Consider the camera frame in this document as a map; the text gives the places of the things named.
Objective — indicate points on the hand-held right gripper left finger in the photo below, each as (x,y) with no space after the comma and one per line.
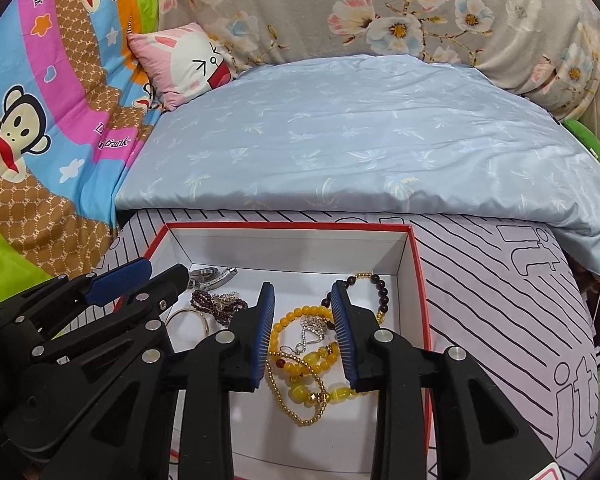
(262,332)

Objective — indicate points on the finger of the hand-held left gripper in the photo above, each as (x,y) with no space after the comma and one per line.
(165,285)
(120,280)

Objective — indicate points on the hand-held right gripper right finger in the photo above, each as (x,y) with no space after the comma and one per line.
(344,332)

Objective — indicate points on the silver crown pendant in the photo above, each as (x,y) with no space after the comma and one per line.
(225,301)
(312,330)

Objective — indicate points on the thin gold bangle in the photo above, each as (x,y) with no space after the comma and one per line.
(206,321)

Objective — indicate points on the red cardboard box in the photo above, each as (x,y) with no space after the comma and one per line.
(290,255)

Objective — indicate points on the silver wristwatch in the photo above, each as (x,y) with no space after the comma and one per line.
(212,276)

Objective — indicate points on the cartoon monkey blanket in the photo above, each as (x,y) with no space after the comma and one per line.
(65,125)

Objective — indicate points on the light blue quilt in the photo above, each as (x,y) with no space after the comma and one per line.
(360,135)

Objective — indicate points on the pink rabbit pillow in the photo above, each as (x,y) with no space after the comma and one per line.
(180,67)

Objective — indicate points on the green plastic object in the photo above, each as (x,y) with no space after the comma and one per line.
(587,142)

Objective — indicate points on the floral grey pillow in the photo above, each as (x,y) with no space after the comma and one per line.
(330,5)

